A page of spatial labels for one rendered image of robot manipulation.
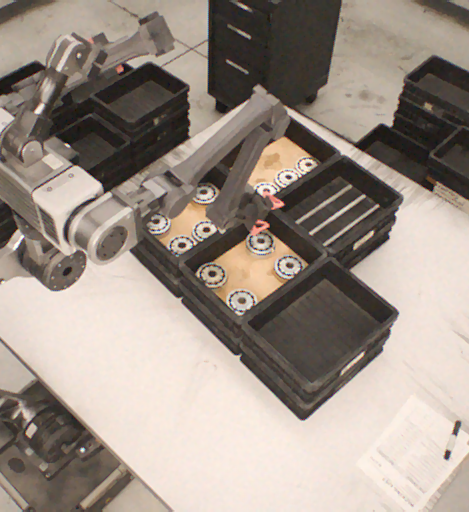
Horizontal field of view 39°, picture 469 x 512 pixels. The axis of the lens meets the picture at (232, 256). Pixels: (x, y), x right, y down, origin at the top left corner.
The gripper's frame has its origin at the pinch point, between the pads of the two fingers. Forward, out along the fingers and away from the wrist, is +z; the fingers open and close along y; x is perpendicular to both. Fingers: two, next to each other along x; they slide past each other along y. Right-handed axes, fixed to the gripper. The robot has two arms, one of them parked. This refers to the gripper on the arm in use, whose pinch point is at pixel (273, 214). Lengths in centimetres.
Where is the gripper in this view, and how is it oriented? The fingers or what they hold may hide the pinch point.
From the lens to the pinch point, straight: 215.9
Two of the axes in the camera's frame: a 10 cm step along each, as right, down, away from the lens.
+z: 7.9, 0.1, 6.2
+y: -4.6, 6.8, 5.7
